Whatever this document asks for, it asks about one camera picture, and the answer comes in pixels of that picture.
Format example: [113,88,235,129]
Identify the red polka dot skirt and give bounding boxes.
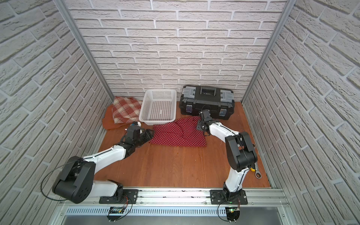
[150,116,207,147]

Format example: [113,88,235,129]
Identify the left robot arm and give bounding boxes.
[52,122,154,203]

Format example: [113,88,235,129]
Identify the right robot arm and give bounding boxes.
[196,110,257,198]

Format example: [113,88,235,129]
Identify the orange skirt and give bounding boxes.
[102,104,126,130]

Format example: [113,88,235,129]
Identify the red plaid skirt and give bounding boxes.
[112,97,142,124]

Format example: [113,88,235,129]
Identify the black plastic toolbox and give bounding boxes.
[179,85,235,120]

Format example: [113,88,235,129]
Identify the white plastic basket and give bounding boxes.
[139,89,177,126]

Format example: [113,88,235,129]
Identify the left controller board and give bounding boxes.
[107,207,127,222]

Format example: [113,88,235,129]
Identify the controller board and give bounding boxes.
[107,207,127,222]
[225,207,241,223]

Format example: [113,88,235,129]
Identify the right controller board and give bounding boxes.
[225,207,241,223]

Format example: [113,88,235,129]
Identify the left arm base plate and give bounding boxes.
[99,189,139,204]

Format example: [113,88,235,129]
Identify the aluminium mounting rail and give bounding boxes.
[57,187,290,209]

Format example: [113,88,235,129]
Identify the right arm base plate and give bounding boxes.
[210,189,248,205]

